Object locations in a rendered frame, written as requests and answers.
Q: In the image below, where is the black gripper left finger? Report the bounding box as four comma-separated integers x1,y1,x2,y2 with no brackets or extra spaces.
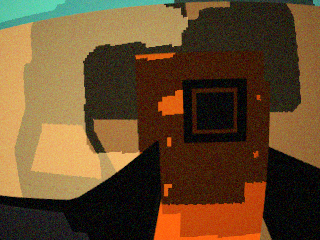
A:
0,140,161,240

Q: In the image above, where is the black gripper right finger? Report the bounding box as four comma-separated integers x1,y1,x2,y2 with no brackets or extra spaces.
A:
263,147,320,240

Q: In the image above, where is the orange rectangular block with dark square frame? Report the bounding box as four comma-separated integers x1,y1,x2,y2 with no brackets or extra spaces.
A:
135,51,271,240

